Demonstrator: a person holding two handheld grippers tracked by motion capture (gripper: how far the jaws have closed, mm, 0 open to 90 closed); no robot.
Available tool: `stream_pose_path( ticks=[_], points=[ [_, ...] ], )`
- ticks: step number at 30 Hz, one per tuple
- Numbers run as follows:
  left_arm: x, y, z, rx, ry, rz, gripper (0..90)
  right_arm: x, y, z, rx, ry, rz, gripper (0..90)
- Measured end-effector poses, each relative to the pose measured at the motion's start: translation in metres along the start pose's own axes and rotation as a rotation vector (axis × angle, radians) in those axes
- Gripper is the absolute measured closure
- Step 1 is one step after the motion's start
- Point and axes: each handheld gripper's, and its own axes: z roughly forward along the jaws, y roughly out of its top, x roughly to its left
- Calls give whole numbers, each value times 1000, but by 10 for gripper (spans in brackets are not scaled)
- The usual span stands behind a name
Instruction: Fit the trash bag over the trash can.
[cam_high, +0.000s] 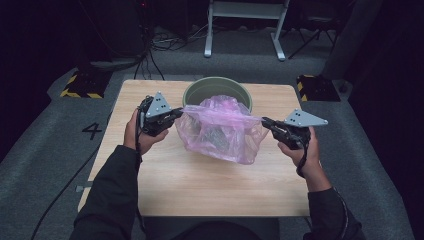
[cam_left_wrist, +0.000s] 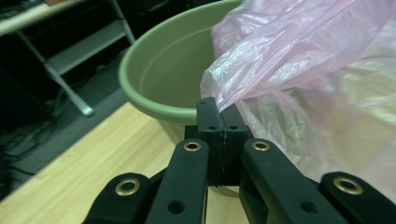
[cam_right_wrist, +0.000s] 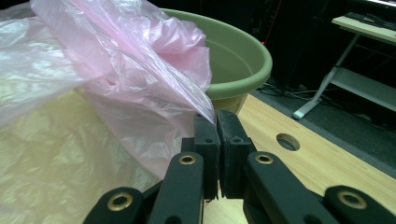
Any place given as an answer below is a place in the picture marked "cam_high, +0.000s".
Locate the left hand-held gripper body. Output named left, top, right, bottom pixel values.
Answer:
left=137, top=91, right=176, bottom=138

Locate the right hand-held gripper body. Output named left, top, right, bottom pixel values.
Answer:
left=277, top=108, right=329, bottom=151

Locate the green plastic bucket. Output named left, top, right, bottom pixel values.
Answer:
left=181, top=76, right=253, bottom=114

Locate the pink plastic bag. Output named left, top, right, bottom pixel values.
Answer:
left=174, top=94, right=269, bottom=166

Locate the person's right hand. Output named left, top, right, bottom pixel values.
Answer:
left=278, top=128, right=323, bottom=178

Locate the person's left hand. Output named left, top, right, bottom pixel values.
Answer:
left=123, top=109, right=170, bottom=156

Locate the black yellow striped block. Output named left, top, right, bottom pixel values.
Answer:
left=296, top=74, right=342, bottom=103
left=59, top=68, right=113, bottom=100

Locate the grey tape strip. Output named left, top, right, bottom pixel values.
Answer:
left=75, top=181, right=94, bottom=193

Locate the black tripod stand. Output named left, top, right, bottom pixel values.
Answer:
left=288, top=13, right=341, bottom=60

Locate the white metal stand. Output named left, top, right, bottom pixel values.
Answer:
left=203, top=0, right=291, bottom=62

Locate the grey curtain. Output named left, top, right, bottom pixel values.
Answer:
left=321, top=0, right=384, bottom=81

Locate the person's dark lap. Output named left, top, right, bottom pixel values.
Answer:
left=166, top=218, right=264, bottom=240

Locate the right hand-held gripper cable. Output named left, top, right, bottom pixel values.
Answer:
left=295, top=139, right=309, bottom=178

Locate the bundle of black cables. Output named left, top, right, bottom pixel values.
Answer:
left=133, top=19, right=214, bottom=81

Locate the black floor cable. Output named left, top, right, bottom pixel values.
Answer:
left=30, top=111, right=113, bottom=240

